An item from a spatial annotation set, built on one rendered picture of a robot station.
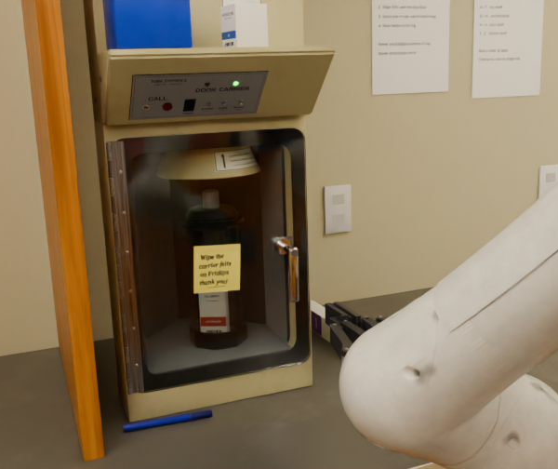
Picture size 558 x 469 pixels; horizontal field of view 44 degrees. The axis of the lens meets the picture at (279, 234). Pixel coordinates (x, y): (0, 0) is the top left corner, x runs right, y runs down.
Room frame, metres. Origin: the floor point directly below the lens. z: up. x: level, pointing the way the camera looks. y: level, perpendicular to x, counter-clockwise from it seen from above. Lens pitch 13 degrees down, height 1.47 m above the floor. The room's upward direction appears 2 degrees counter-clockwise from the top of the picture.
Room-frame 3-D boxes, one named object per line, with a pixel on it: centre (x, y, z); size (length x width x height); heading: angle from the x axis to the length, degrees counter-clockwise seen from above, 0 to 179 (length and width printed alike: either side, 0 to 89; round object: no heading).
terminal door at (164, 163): (1.07, 0.10, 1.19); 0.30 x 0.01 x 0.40; 110
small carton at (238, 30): (1.04, 0.04, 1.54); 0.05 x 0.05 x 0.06; 28
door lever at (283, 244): (1.08, -0.01, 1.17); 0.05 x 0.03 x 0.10; 20
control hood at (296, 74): (1.02, 0.08, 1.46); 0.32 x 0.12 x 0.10; 111
